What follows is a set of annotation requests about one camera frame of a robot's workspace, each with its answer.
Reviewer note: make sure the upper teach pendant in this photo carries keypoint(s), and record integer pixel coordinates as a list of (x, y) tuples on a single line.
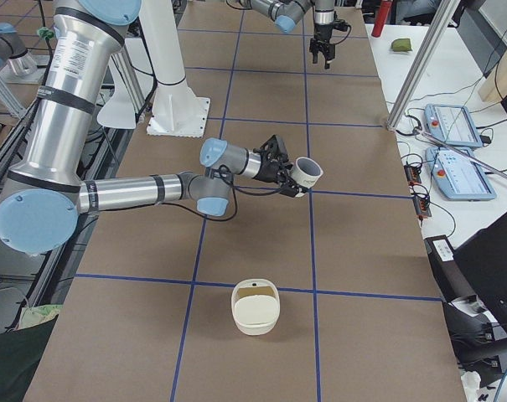
[(453, 125)]

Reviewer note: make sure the teach pendant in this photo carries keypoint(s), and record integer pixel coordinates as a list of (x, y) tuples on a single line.
[(456, 177), (453, 125)]

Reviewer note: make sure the white mug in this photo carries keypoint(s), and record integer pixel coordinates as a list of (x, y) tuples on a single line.
[(305, 172)]

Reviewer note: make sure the black monitor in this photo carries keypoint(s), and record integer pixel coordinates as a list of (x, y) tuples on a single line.
[(483, 261)]

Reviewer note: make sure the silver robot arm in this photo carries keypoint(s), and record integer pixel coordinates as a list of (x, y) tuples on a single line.
[(43, 196), (287, 14)]

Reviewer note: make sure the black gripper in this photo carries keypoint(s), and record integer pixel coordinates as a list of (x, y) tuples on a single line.
[(266, 172), (323, 33)]

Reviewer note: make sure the cream plastic basket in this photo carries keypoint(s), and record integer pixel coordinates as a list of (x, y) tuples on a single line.
[(255, 306)]

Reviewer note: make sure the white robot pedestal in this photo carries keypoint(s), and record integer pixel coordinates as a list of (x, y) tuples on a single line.
[(152, 69)]

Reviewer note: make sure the green bean bag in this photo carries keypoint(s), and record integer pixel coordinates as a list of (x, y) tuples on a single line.
[(401, 45)]

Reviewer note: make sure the lower teach pendant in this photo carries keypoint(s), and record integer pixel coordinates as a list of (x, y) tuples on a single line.
[(456, 177)]

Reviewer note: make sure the red bottle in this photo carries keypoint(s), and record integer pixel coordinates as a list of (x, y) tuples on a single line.
[(381, 18)]

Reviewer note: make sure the metal rod green tip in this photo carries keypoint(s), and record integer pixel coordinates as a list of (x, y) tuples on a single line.
[(473, 159)]

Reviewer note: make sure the aluminium frame post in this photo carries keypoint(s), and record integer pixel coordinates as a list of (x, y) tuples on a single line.
[(430, 42)]

